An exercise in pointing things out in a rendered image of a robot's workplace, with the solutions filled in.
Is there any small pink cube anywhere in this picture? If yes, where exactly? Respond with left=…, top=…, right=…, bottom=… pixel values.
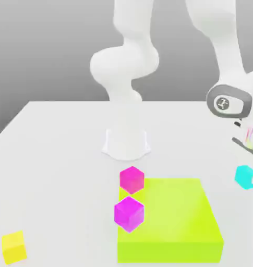
left=119, top=165, right=145, bottom=195

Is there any small magenta cube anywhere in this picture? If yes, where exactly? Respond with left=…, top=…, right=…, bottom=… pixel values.
left=114, top=196, right=145, bottom=234

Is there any small yellow cube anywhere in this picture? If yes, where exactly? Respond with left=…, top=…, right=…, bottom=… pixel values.
left=1, top=229, right=28, bottom=265

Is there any small cyan cube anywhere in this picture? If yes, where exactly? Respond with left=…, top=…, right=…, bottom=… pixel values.
left=234, top=164, right=253, bottom=190

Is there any large lime green box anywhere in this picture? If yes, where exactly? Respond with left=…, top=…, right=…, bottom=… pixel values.
left=117, top=177, right=225, bottom=264

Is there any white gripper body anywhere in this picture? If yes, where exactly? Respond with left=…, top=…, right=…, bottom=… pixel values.
left=231, top=136, right=253, bottom=171

